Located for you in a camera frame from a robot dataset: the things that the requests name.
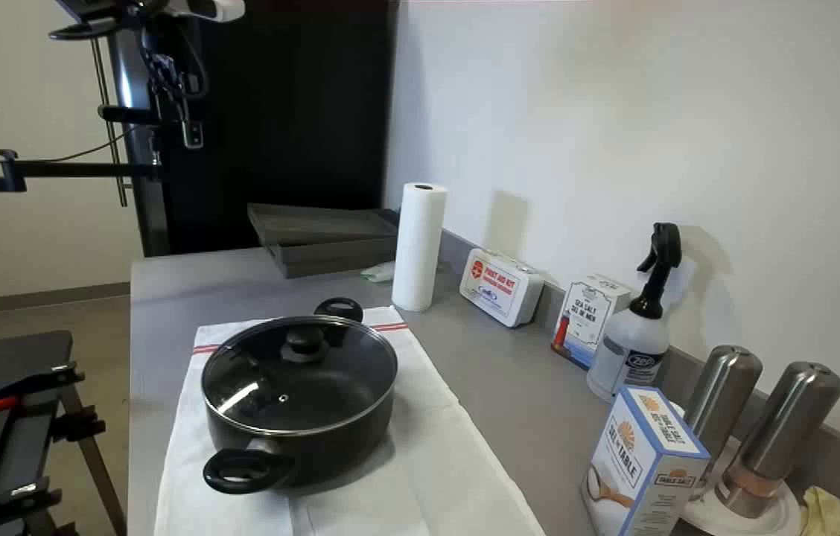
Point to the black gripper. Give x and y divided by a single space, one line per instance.
170 74

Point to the glass pot lid black knob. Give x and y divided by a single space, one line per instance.
267 382

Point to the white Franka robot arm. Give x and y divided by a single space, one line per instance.
210 7

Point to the black vertical stand pole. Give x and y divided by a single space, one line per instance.
149 198

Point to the tall black panel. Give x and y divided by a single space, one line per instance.
303 98

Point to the black horizontal mounting bar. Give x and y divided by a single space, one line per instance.
64 169

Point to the grey foam pad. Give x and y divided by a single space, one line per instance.
317 221
340 256

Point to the clear plastic wrapper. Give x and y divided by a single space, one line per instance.
380 272

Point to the white paper towel roll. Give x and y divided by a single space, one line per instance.
419 247

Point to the black cooking pot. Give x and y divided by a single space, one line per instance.
340 442

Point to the white box orange print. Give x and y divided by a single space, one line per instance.
498 285

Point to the white towel red stripes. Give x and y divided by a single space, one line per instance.
438 466

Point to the white carton red print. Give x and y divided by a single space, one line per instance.
589 317

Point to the clear spray bottle black trigger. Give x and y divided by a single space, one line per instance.
629 346

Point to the white blue orange box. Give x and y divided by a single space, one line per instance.
645 466

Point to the stainless steel grinder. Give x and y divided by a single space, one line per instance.
787 427
721 390

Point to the white round plate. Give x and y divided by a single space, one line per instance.
737 521

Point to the yellow cloth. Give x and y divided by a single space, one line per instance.
825 512

